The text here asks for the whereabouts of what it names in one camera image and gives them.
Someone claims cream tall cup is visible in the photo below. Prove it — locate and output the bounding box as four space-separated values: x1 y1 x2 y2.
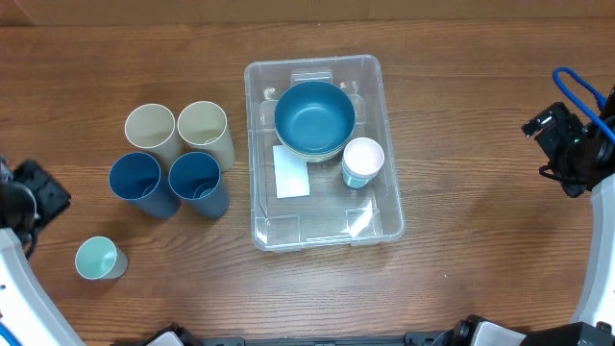
177 101 235 172
124 104 185 169

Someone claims dark blue tall cup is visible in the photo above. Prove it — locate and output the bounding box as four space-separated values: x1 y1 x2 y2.
168 152 230 219
109 152 181 219

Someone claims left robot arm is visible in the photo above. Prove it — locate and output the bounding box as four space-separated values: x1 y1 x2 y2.
1 157 84 345

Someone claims light blue small cup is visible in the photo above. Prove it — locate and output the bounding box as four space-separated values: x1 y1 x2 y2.
342 165 374 189

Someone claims cream bowl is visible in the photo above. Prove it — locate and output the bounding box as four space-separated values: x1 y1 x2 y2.
276 132 352 162

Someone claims pink small cup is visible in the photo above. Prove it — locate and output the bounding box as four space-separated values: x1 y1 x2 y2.
342 137 385 178

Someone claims clear plastic storage container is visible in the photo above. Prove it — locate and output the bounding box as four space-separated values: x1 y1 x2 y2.
244 55 405 252

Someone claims white label in container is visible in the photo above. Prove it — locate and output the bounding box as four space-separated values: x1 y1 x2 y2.
273 145 310 199

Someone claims mint green small cup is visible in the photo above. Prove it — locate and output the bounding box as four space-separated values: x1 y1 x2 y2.
75 236 128 281

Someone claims dark blue bowl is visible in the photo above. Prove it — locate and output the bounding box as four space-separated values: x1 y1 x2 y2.
274 81 356 154

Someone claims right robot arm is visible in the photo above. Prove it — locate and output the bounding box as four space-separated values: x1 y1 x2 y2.
522 102 614 326

